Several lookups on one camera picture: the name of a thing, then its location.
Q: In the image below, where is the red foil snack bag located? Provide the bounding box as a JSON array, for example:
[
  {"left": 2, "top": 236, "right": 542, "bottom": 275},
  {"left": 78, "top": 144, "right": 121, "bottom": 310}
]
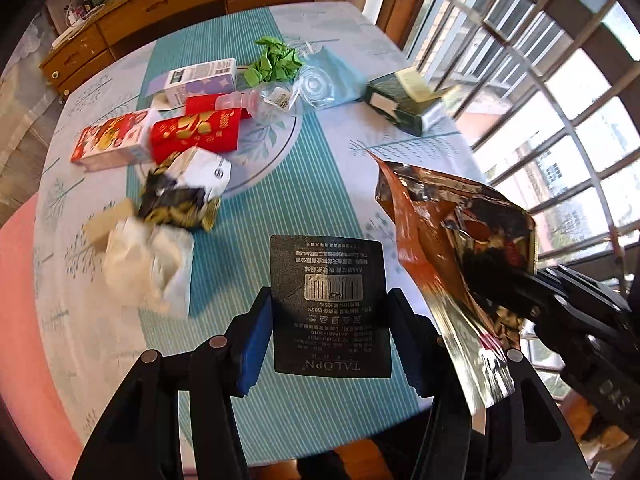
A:
[{"left": 375, "top": 160, "right": 536, "bottom": 414}]

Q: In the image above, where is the black package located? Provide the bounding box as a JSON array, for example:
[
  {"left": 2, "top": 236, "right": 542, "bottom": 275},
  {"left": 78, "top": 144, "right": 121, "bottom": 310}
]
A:
[{"left": 269, "top": 235, "right": 392, "bottom": 379}]

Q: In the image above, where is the dark green cigarette box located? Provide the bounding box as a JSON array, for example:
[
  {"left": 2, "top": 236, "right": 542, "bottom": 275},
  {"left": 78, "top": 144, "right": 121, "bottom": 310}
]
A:
[{"left": 363, "top": 67, "right": 448, "bottom": 136}]

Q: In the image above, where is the pink bed sheet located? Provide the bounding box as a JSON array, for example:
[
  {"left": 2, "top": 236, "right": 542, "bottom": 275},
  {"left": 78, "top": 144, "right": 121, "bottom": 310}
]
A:
[{"left": 1, "top": 196, "right": 82, "bottom": 479}]

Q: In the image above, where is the white crumpled paper bag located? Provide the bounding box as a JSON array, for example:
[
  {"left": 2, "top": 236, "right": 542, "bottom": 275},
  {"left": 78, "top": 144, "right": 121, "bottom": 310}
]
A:
[{"left": 102, "top": 217, "right": 194, "bottom": 318}]

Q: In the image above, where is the beige small box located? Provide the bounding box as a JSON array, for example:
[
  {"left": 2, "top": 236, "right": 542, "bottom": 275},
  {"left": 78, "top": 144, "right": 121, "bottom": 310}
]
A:
[{"left": 82, "top": 198, "right": 134, "bottom": 252}]

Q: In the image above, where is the black gold crumpled wrapper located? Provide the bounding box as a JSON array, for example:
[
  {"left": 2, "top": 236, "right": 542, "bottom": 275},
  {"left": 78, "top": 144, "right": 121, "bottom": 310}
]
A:
[{"left": 137, "top": 146, "right": 231, "bottom": 232}]

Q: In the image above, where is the tree patterned blue tablecloth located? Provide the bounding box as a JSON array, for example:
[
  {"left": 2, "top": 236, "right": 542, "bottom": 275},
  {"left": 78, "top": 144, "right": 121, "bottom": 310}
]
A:
[{"left": 34, "top": 2, "right": 482, "bottom": 440}]

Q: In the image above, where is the window metal security grille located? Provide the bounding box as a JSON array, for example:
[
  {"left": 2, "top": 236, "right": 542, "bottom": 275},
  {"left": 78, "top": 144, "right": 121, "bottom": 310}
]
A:
[{"left": 404, "top": 0, "right": 639, "bottom": 282}]

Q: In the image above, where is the red white milk carton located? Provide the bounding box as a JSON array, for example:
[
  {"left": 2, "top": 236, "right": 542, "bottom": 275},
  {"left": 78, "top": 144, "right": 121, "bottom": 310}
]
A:
[{"left": 70, "top": 108, "right": 162, "bottom": 172}]

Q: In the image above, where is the red gold packet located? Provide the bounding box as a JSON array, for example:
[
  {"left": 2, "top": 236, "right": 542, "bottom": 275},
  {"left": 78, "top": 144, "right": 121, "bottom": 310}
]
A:
[{"left": 150, "top": 108, "right": 242, "bottom": 164}]

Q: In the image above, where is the light blue plastic bag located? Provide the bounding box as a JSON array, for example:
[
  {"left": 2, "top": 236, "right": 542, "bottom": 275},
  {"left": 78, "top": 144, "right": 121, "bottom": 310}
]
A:
[{"left": 301, "top": 47, "right": 368, "bottom": 110}]

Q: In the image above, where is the white purple small box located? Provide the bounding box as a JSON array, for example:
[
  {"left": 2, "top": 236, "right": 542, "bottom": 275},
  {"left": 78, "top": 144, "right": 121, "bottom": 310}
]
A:
[{"left": 162, "top": 58, "right": 236, "bottom": 107}]

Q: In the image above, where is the clear plastic cup lid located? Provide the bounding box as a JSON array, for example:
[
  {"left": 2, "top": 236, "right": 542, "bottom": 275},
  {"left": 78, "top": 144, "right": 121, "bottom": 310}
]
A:
[{"left": 295, "top": 65, "right": 334, "bottom": 108}]

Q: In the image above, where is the white lace covered furniture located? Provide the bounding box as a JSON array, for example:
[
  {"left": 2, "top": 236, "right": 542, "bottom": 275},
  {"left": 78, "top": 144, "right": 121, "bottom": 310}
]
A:
[{"left": 1, "top": 8, "right": 58, "bottom": 171}]

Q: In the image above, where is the green crumpled paper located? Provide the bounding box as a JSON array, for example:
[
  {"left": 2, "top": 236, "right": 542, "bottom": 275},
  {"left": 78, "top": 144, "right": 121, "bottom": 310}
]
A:
[{"left": 244, "top": 36, "right": 304, "bottom": 88}]

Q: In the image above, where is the wooden dresser with drawers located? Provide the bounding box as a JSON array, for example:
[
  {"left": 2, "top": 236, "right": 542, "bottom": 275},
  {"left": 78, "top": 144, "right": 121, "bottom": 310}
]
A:
[{"left": 40, "top": 0, "right": 311, "bottom": 99}]

